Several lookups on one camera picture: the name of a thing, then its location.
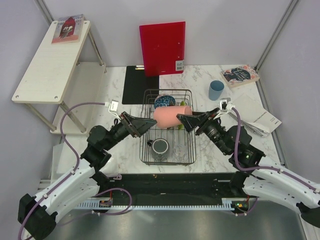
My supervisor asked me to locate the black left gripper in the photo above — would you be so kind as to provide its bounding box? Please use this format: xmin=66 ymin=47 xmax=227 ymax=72
xmin=103 ymin=111 xmax=157 ymax=151

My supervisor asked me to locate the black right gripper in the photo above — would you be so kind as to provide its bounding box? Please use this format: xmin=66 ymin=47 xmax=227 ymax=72
xmin=177 ymin=107 xmax=231 ymax=155

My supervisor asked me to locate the pink plastic cup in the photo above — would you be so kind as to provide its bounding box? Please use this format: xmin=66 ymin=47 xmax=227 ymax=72
xmin=153 ymin=105 xmax=193 ymax=129

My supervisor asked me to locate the dark grey ceramic mug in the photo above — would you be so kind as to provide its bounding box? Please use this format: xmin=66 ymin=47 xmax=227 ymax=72
xmin=147 ymin=138 xmax=170 ymax=162

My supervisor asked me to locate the light blue plastic cup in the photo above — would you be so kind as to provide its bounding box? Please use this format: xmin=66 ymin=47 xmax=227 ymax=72
xmin=208 ymin=80 xmax=225 ymax=101

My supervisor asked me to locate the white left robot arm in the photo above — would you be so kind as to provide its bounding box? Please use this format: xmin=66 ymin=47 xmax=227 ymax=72
xmin=18 ymin=112 xmax=157 ymax=240

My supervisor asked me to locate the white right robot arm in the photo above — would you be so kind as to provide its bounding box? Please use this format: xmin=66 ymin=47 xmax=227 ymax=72
xmin=176 ymin=108 xmax=320 ymax=228

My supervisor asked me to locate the green plate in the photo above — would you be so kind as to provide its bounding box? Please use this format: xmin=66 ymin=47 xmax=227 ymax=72
xmin=178 ymin=101 xmax=187 ymax=130

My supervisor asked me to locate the blue patterned bowl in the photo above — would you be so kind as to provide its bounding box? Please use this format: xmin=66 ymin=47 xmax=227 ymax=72
xmin=153 ymin=94 xmax=176 ymax=109

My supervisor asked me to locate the clear glass tumbler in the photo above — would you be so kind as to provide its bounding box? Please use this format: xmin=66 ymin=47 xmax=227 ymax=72
xmin=172 ymin=144 xmax=188 ymax=164

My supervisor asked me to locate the black clipboard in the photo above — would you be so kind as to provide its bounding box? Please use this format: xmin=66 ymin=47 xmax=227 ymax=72
xmin=122 ymin=66 xmax=160 ymax=105

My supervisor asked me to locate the spiral notebook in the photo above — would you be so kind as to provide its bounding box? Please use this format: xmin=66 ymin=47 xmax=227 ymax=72
xmin=240 ymin=119 xmax=270 ymax=137

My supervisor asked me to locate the white paper booklet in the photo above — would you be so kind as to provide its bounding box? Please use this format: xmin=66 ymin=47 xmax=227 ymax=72
xmin=232 ymin=94 xmax=282 ymax=133

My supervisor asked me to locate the floral cover book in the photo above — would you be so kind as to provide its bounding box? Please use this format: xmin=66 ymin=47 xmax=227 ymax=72
xmin=220 ymin=64 xmax=260 ymax=89

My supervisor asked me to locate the red folder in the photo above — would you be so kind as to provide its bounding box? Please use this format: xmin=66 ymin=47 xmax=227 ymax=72
xmin=139 ymin=21 xmax=186 ymax=77

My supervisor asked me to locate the white wooden shelf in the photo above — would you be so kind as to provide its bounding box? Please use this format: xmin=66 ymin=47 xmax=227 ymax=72
xmin=11 ymin=20 xmax=106 ymax=135

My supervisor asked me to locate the red cover book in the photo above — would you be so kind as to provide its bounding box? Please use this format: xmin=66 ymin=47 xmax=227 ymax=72
xmin=51 ymin=14 xmax=85 ymax=44

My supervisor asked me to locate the black wire dish rack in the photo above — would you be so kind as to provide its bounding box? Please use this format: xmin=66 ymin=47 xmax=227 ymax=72
xmin=139 ymin=89 xmax=196 ymax=166

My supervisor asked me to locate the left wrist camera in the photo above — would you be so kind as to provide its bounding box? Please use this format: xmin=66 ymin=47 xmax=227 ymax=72
xmin=108 ymin=99 xmax=119 ymax=113

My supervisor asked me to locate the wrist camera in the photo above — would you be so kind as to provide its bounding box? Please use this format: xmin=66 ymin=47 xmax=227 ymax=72
xmin=108 ymin=99 xmax=119 ymax=113
xmin=219 ymin=97 xmax=234 ymax=111

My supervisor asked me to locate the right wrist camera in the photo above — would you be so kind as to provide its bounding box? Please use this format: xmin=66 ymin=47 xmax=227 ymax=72
xmin=219 ymin=97 xmax=234 ymax=111

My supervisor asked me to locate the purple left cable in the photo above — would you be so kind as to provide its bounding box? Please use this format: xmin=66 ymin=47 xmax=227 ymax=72
xmin=17 ymin=101 xmax=133 ymax=239

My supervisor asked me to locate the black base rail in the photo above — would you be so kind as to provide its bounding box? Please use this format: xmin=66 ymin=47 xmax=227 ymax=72
xmin=99 ymin=172 xmax=248 ymax=206

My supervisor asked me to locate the white cable duct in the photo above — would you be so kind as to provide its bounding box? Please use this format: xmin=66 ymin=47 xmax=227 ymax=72
xmin=74 ymin=198 xmax=249 ymax=211

